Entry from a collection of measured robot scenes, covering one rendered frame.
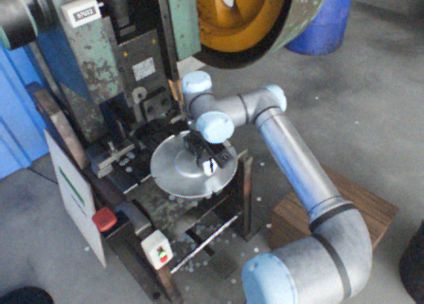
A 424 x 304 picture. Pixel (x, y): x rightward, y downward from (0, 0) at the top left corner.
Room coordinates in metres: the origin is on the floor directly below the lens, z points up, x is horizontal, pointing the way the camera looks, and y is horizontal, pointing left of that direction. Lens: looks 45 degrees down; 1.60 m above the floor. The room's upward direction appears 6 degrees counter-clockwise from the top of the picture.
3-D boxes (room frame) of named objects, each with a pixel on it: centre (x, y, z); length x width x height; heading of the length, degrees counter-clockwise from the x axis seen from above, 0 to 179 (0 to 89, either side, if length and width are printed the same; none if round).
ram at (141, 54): (0.92, 0.22, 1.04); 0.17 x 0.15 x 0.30; 39
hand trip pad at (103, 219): (0.57, 0.36, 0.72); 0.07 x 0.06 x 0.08; 39
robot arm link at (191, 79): (0.68, 0.03, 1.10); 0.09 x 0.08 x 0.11; 17
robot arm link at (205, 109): (0.59, -0.02, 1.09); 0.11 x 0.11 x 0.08; 17
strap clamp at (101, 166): (0.85, 0.38, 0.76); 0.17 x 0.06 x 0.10; 129
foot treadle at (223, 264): (0.85, 0.16, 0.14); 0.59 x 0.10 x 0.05; 39
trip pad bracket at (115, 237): (0.58, 0.34, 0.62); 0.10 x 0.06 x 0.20; 129
